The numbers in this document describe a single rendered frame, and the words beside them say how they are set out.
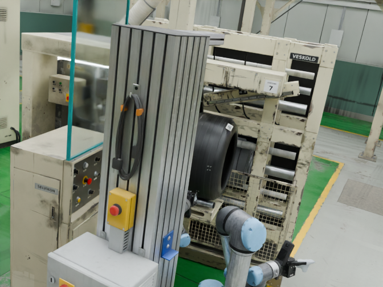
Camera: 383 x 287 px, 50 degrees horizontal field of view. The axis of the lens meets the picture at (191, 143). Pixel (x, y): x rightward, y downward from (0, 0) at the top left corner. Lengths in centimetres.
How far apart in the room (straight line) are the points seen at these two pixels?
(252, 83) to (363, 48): 889
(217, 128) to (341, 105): 923
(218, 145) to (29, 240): 124
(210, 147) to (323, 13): 949
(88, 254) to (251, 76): 172
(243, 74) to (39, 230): 161
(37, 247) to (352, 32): 1015
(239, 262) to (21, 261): 147
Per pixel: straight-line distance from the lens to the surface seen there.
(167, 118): 134
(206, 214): 275
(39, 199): 245
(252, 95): 296
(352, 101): 1162
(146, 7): 305
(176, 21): 265
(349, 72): 1157
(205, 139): 253
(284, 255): 199
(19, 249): 270
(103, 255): 156
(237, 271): 174
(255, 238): 164
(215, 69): 286
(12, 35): 582
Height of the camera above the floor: 211
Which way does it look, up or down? 18 degrees down
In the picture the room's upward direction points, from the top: 8 degrees clockwise
